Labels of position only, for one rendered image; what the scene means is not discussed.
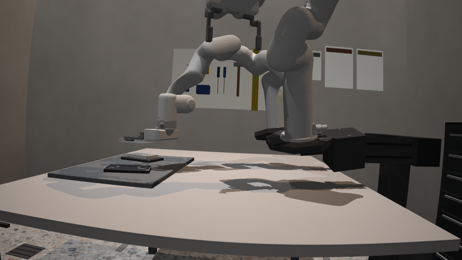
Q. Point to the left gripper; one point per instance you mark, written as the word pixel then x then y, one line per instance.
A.
pixel 245 8

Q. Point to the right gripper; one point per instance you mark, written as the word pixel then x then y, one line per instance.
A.
pixel 156 134

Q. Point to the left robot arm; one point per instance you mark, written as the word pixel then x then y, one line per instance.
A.
pixel 289 53

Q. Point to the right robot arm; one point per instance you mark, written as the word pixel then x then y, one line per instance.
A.
pixel 222 48

